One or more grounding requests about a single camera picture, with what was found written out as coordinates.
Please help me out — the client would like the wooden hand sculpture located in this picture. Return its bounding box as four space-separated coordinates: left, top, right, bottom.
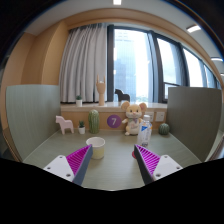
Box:
95 74 107 107

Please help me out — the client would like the round green cactus ornament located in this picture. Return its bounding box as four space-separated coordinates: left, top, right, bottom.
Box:
157 122 171 136

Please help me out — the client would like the grey-green desk partition panel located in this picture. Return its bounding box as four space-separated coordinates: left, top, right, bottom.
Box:
5 84 62 161
166 86 223 163

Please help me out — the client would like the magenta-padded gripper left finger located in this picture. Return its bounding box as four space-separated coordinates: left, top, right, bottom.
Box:
43 144 94 187

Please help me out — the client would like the small plant in white pot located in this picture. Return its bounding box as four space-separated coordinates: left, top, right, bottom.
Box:
77 120 86 135
75 95 83 108

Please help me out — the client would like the beige mouse plush toy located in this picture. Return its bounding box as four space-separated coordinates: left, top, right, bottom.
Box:
120 101 148 137

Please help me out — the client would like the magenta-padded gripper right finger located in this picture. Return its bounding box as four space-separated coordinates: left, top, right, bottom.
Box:
133 143 184 186

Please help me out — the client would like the black horse figurine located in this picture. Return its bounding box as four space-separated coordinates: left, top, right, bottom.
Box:
114 88 131 103

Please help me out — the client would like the group of ceiling lights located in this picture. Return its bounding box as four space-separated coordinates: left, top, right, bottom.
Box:
112 0 224 63

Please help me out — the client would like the light grey curtain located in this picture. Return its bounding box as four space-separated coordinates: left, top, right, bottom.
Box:
58 23 109 104

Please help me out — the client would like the large dark-framed window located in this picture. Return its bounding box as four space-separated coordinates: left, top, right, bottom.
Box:
106 24 223 104

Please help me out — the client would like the clear plastic drink bottle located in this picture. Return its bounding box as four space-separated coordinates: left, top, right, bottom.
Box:
136 114 153 149

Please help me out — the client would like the white wall socket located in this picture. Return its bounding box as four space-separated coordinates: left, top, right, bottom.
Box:
155 111 166 123
145 111 155 123

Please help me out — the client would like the pink horse figurine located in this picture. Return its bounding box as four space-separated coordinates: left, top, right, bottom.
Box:
55 115 75 136

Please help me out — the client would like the pale yellow cup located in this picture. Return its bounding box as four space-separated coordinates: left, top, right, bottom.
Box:
85 136 106 160

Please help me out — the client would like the round purple number sign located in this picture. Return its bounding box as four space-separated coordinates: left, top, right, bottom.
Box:
106 114 122 129

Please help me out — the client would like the tall green cactus ornament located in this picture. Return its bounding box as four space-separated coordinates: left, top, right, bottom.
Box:
87 109 101 135

